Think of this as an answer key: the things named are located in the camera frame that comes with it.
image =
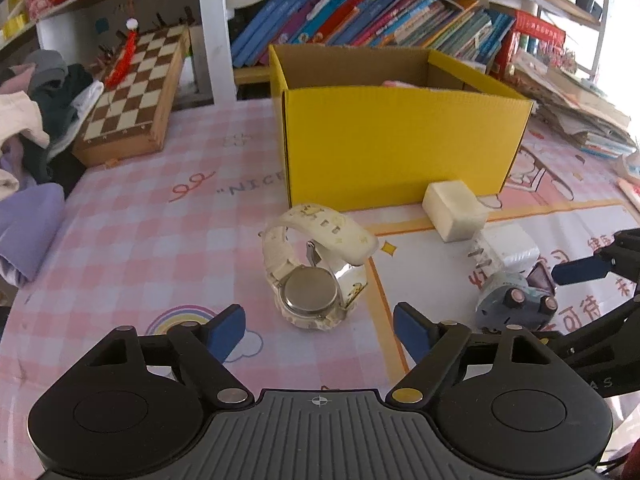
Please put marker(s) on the white wristwatch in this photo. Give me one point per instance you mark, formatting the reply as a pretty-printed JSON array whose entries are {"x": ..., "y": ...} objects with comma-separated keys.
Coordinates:
[{"x": 310, "y": 292}]

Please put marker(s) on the yellow cardboard box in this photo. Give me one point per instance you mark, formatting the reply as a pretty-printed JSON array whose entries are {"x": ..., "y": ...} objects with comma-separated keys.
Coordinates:
[{"x": 395, "y": 145}]

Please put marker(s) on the pink checkered desktop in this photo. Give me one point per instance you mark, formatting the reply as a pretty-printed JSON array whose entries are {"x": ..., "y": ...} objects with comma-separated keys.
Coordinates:
[{"x": 175, "y": 260}]

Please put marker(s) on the white bookshelf frame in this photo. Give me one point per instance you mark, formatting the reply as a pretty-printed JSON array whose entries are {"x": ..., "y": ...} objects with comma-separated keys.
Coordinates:
[{"x": 215, "y": 35}]

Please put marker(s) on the dried flower bunch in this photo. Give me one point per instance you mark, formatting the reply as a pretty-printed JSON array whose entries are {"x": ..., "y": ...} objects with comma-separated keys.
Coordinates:
[{"x": 557, "y": 57}]

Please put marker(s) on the red tassel ornament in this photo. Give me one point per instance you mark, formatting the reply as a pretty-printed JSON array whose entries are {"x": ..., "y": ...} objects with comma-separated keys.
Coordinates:
[{"x": 122, "y": 60}]

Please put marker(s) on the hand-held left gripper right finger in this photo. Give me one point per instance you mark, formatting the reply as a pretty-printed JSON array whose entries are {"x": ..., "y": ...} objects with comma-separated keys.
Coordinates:
[{"x": 412, "y": 330}]

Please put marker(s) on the white charger plug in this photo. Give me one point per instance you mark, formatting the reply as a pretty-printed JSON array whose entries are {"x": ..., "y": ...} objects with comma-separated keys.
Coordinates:
[{"x": 510, "y": 250}]

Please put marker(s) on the wooden chess board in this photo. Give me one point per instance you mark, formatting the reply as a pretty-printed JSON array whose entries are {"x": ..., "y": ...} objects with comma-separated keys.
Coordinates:
[{"x": 132, "y": 100}]

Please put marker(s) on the row of colourful books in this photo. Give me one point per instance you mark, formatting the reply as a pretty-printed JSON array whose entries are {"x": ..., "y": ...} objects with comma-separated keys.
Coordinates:
[{"x": 360, "y": 15}]

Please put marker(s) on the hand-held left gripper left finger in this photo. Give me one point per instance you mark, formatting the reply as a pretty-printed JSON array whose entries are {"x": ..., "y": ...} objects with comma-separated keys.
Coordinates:
[{"x": 227, "y": 332}]

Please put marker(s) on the white garment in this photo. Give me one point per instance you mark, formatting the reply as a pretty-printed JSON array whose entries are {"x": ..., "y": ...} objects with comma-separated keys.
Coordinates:
[{"x": 20, "y": 117}]

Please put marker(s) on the stack of papers and books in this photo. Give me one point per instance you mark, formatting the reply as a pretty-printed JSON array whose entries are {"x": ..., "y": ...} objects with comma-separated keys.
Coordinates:
[{"x": 580, "y": 110}]

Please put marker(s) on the dark clothes pile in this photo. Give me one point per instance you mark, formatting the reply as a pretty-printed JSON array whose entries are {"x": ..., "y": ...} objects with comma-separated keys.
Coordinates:
[{"x": 55, "y": 95}]

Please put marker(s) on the red boxed book set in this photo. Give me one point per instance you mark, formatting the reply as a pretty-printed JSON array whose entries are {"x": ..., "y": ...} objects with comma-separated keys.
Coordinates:
[{"x": 537, "y": 35}]

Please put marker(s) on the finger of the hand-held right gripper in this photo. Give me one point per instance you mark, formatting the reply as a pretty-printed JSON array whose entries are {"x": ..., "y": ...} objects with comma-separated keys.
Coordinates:
[
  {"x": 580, "y": 270},
  {"x": 600, "y": 327}
]

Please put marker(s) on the cream rectangular eraser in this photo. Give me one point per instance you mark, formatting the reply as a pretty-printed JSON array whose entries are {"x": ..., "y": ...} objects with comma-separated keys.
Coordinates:
[{"x": 455, "y": 207}]

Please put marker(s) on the purple garment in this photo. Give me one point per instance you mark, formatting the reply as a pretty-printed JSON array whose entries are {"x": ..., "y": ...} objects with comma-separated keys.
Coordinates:
[{"x": 27, "y": 225}]

